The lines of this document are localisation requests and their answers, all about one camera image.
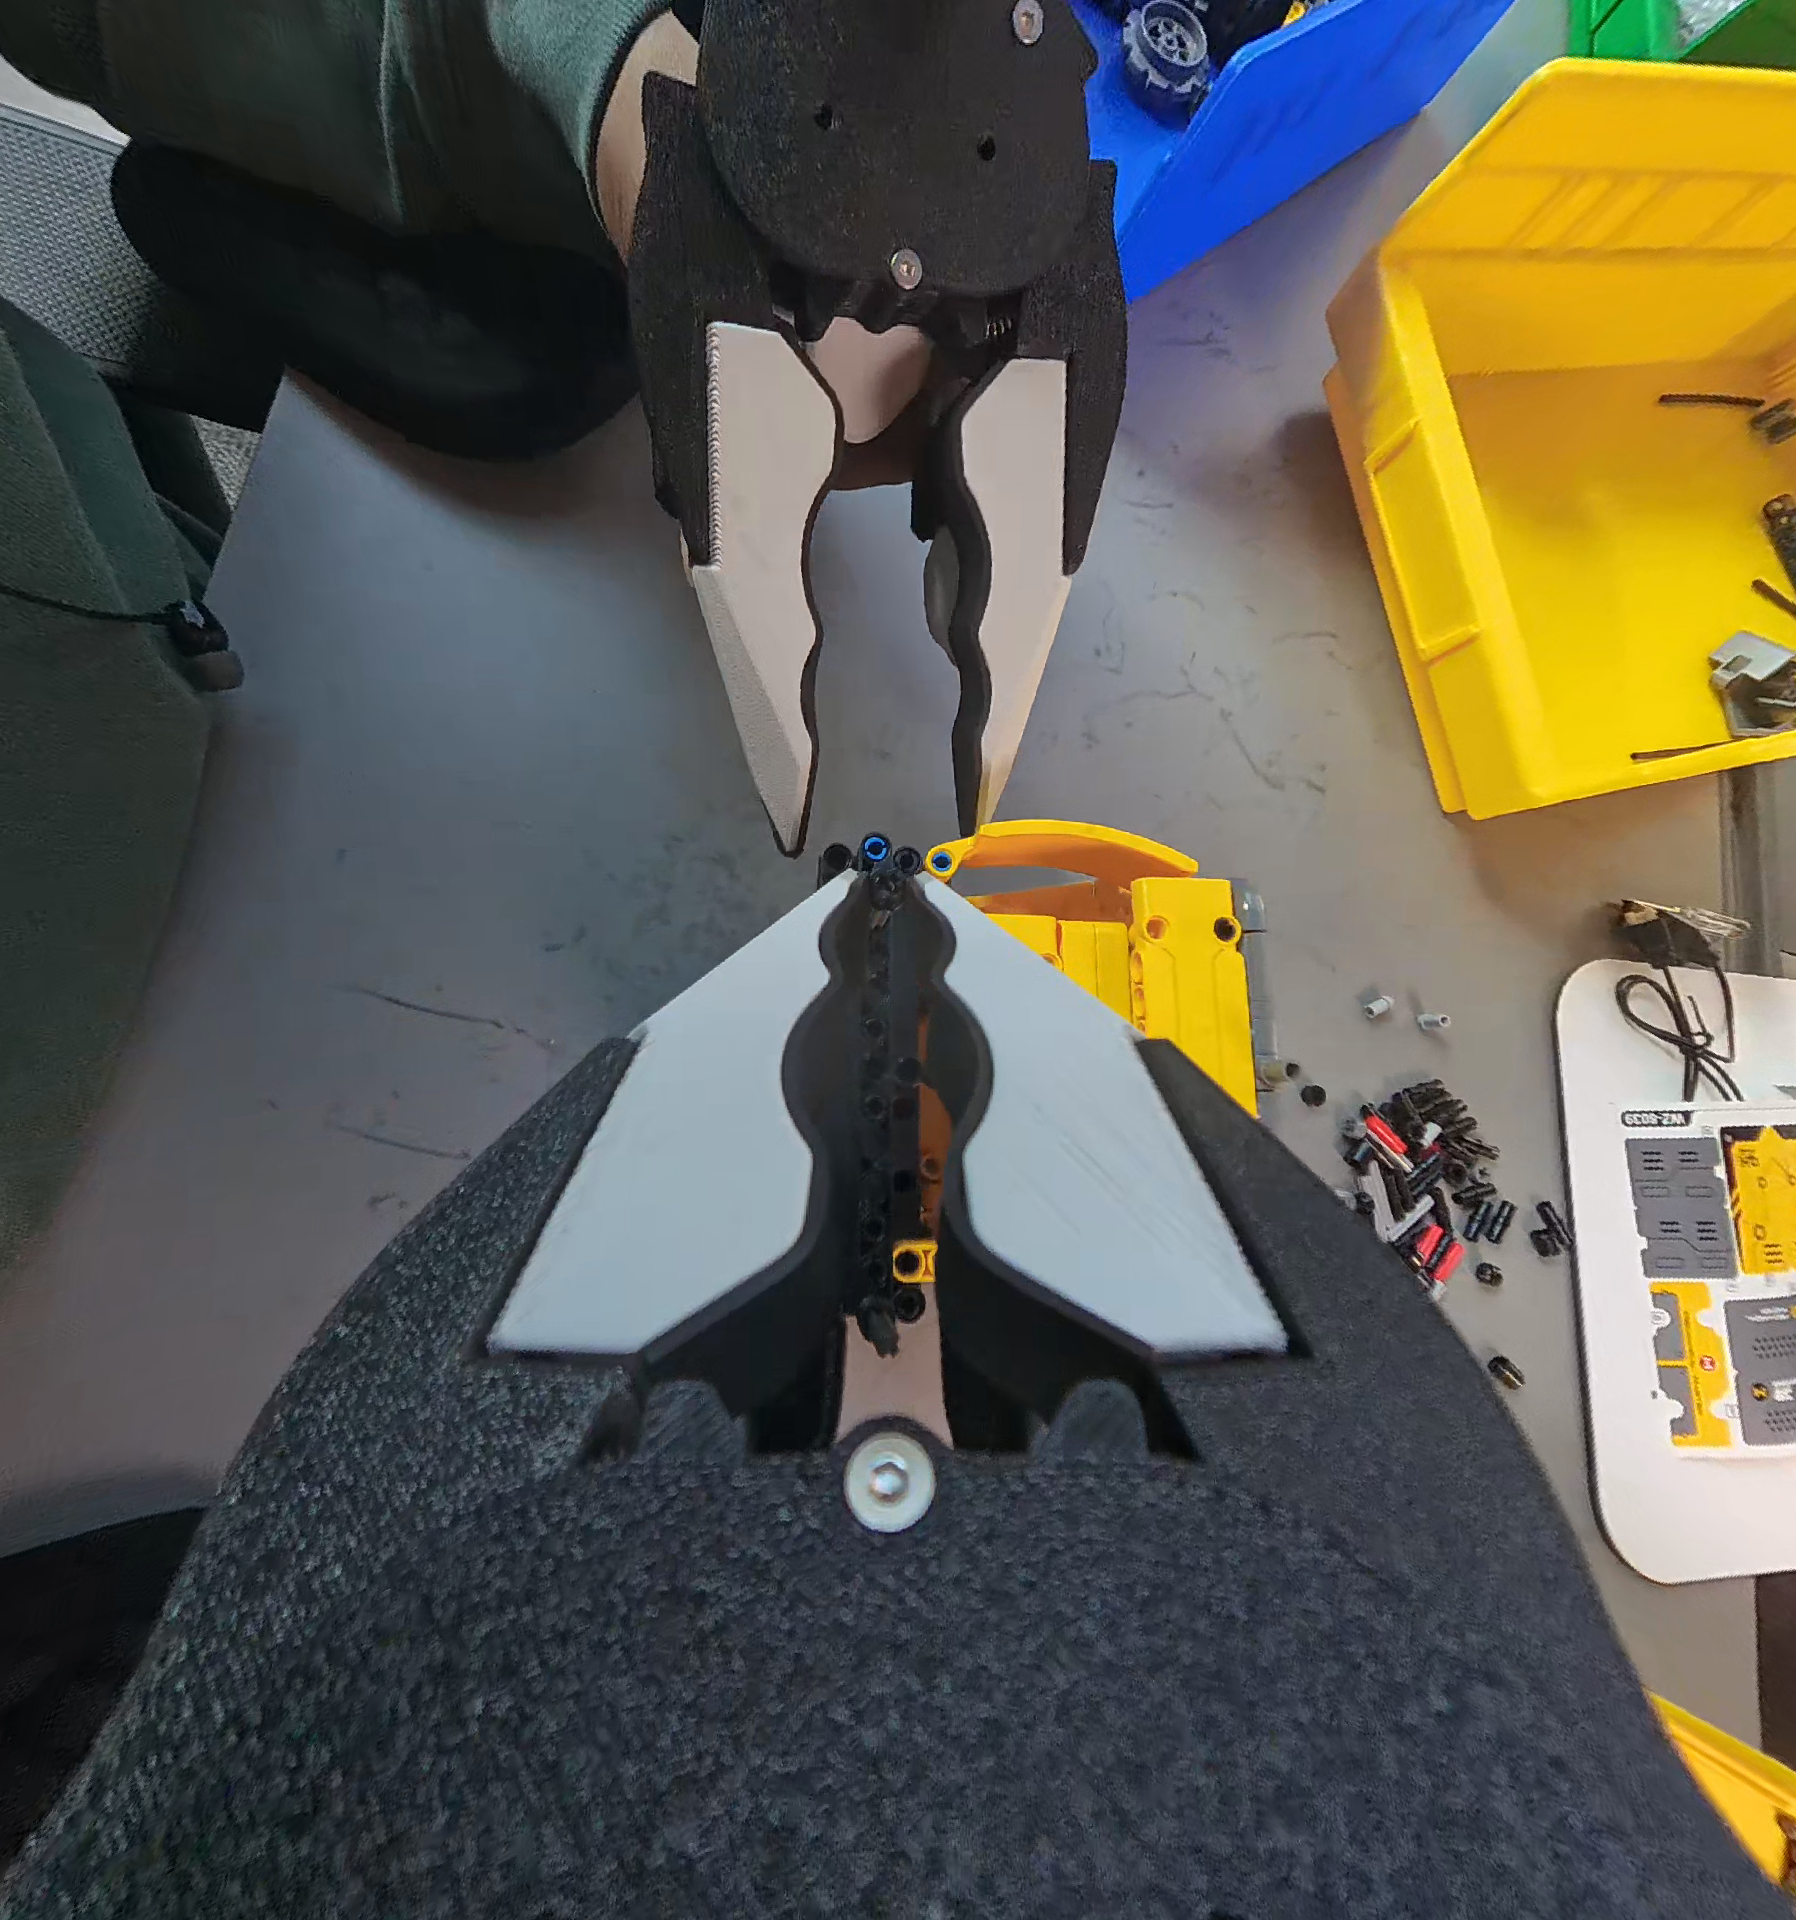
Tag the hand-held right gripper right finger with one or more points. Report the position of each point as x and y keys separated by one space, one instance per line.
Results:
x=1124 y=1199

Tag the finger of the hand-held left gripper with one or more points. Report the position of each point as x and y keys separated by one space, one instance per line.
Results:
x=756 y=525
x=1026 y=556

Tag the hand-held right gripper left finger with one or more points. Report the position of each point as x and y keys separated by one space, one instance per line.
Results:
x=658 y=1199

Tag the yellow black lego model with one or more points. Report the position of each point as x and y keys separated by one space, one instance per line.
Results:
x=1184 y=960

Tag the yellow parts bin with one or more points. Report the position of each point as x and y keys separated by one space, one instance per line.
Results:
x=1558 y=449
x=1739 y=1801

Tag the person's left forearm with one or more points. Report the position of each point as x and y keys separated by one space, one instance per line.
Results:
x=388 y=90

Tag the black lego wheel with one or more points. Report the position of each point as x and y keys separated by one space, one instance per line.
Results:
x=1170 y=39

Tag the black lego axle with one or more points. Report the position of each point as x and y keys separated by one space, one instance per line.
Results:
x=1710 y=400
x=1784 y=601

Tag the dark lego connector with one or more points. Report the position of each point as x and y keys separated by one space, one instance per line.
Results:
x=1781 y=422

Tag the pile of black red pins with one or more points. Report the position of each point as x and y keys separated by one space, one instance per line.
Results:
x=1417 y=1171

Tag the blue plastic bin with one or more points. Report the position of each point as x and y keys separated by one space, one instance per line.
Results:
x=1287 y=137

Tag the yellow grey sticker sheet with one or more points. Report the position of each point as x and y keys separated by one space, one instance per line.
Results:
x=1678 y=1199

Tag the white book stand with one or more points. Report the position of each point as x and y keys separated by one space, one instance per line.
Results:
x=1663 y=1516

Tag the green plastic bin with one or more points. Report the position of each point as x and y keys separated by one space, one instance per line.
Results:
x=1632 y=23

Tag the grey mesh chair back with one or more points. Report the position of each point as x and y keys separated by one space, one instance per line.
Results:
x=27 y=225

